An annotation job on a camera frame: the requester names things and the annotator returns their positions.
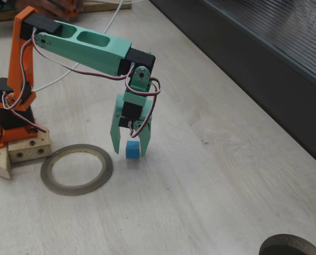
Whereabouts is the white usb cable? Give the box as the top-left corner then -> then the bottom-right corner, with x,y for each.
31,0 -> 145,92

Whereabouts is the thin brown wooden board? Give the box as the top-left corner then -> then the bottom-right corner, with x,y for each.
0,0 -> 132,22

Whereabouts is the red white black servo wire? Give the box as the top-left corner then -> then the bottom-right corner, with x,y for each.
19,28 -> 162,139
2,47 -> 49,133

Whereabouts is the grey ring of tape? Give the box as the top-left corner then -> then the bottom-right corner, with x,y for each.
40,143 -> 113,197

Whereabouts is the person's hand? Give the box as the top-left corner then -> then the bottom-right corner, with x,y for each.
15,0 -> 84,21

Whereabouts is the grey ribbed desk divider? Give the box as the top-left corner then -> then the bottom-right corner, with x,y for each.
149,0 -> 316,172

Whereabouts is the orange leader arm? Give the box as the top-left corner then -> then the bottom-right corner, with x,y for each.
64,2 -> 81,19

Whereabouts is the blue cube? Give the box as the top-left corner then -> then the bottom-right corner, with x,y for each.
126,140 -> 140,159

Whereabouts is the round desk cable hole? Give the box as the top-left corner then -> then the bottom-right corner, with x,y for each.
259,233 -> 316,255

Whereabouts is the wooden base block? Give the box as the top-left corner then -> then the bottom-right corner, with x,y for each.
7,129 -> 53,163

